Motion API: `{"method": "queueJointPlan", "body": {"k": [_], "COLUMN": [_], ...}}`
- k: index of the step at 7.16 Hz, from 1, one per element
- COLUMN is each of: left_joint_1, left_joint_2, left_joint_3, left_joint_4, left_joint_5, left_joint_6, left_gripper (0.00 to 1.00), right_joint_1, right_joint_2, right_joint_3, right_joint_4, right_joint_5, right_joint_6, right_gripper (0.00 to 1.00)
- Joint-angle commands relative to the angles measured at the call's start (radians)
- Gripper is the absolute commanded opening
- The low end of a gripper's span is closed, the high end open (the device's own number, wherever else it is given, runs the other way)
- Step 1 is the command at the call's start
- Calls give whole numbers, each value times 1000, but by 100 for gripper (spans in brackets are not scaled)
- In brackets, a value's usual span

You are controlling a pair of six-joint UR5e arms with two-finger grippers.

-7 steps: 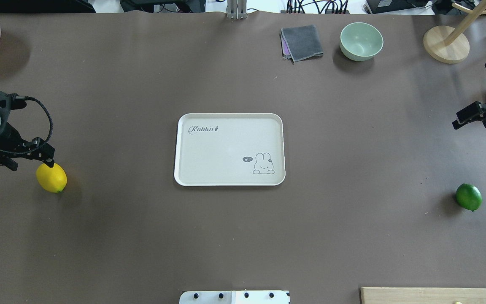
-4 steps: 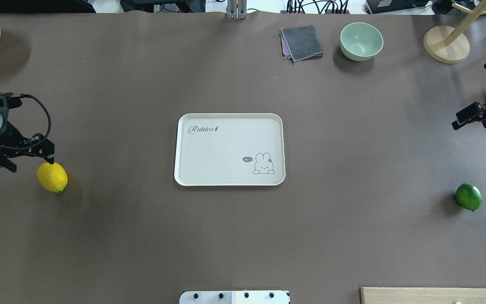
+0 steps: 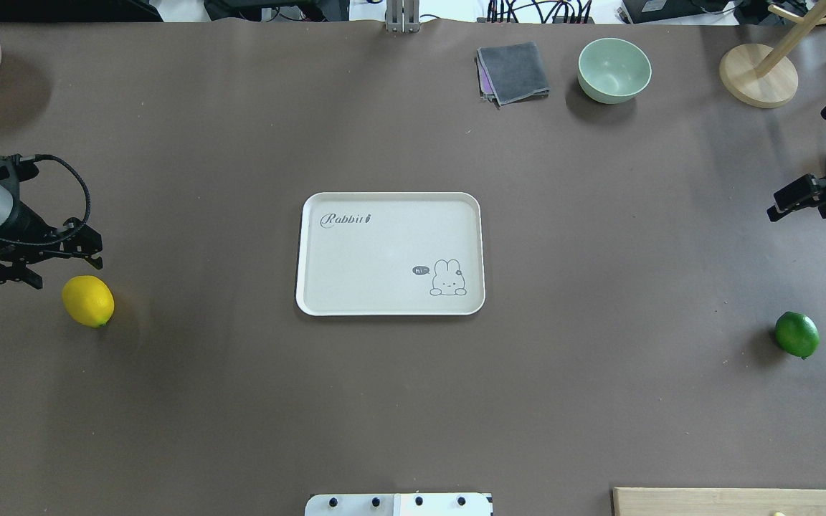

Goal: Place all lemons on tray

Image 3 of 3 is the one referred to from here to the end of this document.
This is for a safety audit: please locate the wooden mug tree stand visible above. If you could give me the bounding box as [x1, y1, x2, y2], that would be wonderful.
[720, 1, 826, 109]

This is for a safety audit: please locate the bamboo cutting board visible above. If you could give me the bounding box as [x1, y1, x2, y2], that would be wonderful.
[612, 487, 826, 515]

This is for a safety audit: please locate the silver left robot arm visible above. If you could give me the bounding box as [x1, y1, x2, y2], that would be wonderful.
[0, 154, 104, 290]

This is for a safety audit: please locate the light green bowl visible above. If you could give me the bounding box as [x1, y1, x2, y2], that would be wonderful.
[578, 38, 652, 105]

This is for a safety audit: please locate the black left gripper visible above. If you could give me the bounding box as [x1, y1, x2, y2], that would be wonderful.
[0, 154, 104, 290]

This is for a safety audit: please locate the yellow lemon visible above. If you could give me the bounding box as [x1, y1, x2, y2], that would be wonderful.
[62, 275, 115, 328]

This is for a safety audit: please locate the white rabbit print tray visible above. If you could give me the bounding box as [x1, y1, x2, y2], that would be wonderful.
[295, 192, 486, 317]

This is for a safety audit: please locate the green lime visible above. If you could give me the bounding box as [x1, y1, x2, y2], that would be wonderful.
[774, 311, 820, 360]

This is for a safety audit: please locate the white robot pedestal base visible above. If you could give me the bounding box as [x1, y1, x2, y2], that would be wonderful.
[304, 492, 494, 515]

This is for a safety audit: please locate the aluminium frame post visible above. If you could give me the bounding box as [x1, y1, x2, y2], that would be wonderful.
[384, 0, 422, 33]

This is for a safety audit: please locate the grey folded cloth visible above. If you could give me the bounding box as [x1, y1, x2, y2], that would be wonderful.
[475, 42, 550, 107]

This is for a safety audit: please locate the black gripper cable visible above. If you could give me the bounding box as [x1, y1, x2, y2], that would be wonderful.
[19, 153, 92, 237]

